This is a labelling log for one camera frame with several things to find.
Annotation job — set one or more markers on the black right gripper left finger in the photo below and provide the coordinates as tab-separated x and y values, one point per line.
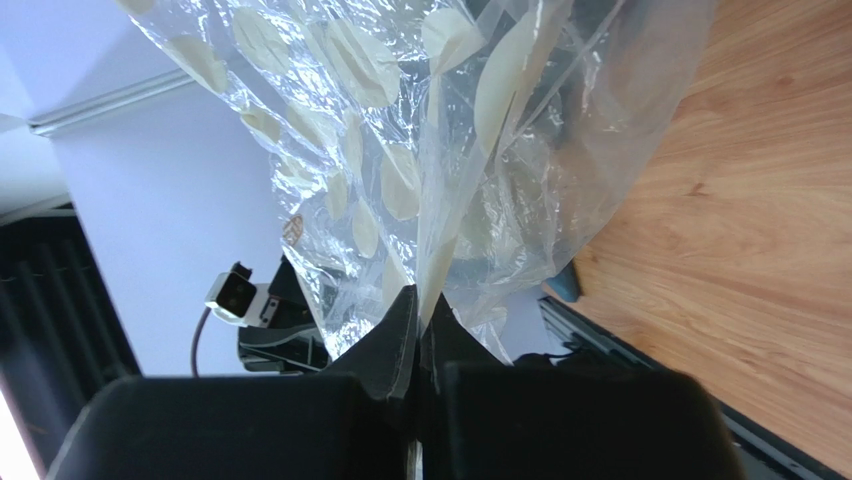
352	420

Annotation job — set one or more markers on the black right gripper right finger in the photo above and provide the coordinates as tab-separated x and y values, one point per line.
483	421

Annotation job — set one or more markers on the clear polka dot zip bag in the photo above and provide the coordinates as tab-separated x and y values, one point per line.
467	148

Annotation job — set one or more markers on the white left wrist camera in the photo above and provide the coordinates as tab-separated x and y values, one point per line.
237	301

